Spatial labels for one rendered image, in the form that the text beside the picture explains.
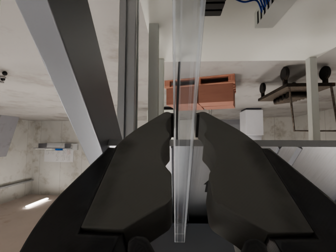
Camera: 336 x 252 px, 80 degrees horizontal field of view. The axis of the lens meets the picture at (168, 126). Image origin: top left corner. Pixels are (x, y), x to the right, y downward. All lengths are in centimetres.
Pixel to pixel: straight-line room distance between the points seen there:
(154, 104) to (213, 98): 258
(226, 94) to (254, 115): 356
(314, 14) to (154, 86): 50
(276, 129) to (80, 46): 964
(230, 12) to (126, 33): 30
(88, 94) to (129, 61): 32
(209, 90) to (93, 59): 301
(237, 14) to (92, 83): 55
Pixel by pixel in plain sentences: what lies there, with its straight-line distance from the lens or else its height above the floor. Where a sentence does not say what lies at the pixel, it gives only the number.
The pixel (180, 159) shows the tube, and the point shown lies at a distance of 15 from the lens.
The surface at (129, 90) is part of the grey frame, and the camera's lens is 47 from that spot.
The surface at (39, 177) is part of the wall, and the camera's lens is 1303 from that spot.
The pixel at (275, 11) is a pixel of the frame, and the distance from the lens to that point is 61.
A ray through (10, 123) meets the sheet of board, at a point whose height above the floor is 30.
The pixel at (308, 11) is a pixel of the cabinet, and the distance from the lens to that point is 74.
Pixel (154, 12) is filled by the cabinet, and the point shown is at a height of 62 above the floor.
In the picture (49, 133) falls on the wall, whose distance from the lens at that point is 1258.
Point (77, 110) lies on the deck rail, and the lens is 19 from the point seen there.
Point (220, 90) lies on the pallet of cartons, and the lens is 317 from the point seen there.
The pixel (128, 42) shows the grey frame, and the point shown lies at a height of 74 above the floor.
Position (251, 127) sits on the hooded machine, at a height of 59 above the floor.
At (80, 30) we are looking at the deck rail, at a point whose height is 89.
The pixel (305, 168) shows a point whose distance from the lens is 28.
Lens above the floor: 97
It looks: 4 degrees down
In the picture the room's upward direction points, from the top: 180 degrees counter-clockwise
